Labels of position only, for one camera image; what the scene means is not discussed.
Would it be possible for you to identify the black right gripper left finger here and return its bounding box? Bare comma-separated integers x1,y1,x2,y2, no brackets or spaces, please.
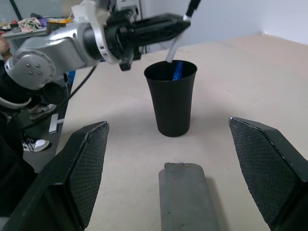
0,120,110,231

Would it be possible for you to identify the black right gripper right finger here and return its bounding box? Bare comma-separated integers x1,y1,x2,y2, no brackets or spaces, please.
228,116,308,231

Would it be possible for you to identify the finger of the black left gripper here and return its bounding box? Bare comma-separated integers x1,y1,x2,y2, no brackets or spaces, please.
133,20,191,47
144,13,186,23

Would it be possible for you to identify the black capped white marker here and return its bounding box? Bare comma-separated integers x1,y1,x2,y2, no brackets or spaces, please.
165,0,202,64

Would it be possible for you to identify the blue capped white marker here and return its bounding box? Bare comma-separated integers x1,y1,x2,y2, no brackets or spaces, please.
172,61,185,81

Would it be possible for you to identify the grey background desk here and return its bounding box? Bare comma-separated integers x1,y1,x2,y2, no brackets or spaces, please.
0,23,75,41

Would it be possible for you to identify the bystander bare hand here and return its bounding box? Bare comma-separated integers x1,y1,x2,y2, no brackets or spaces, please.
0,37,11,59

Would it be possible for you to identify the white black sneaker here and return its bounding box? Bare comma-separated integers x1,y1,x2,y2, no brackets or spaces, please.
26,103,58,120
22,137,51,153

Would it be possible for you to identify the black yellow box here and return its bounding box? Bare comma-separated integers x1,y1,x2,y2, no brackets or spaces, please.
46,18,67,35

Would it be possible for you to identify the black plastic cup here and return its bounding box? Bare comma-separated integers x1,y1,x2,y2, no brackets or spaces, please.
143,59,199,138

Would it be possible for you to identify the grey glasses case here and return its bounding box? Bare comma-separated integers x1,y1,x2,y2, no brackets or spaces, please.
158,162,221,231

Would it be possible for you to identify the crumpled pale cloth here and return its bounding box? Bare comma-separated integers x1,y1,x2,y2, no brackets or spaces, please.
17,17,43,34

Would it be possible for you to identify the person in dark clothes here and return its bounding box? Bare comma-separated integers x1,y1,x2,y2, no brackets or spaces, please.
0,56,49,218

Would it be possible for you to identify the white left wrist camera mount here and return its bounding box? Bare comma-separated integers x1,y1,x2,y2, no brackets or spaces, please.
71,0,121,65

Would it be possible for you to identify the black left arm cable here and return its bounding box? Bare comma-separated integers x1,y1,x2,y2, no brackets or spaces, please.
23,64,97,130

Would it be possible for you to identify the white metal foot bracket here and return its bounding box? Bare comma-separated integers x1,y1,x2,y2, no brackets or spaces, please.
48,113,65,135

